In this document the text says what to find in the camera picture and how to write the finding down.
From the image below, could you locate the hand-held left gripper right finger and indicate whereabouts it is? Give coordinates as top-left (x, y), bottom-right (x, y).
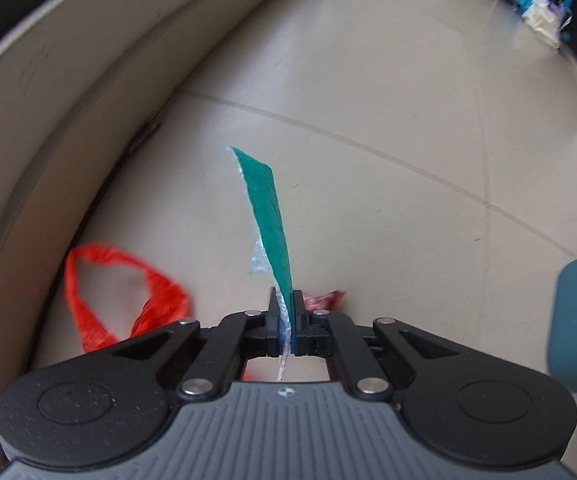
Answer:
top-left (291, 289), bottom-right (458, 402)

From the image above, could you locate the red plastic bag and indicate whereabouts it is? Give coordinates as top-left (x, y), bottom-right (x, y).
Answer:
top-left (64, 242), bottom-right (192, 354)

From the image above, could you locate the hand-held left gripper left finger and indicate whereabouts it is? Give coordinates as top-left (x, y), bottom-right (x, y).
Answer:
top-left (112, 287), bottom-right (288, 402)

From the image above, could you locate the green plastic wrapper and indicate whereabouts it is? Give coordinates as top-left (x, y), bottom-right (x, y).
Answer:
top-left (227, 146), bottom-right (295, 383)

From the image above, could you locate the white tote bag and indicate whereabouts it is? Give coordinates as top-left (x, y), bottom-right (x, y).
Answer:
top-left (522, 0), bottom-right (570, 50)

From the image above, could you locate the small red wrapper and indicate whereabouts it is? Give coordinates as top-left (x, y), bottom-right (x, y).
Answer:
top-left (302, 289), bottom-right (347, 314)

